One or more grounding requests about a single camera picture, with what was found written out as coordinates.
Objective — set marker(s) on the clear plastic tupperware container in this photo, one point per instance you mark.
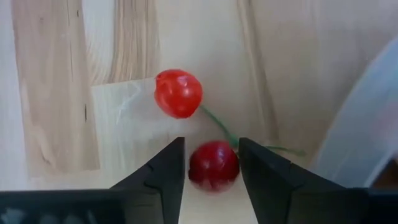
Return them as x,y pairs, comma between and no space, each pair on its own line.
357,124

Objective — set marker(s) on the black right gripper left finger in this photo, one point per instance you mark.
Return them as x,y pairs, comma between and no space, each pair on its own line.
164,180

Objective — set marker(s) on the red toy cherry pair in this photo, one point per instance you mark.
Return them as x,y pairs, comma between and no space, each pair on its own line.
178,93

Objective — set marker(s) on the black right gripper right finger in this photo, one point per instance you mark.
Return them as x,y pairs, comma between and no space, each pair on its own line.
273,189

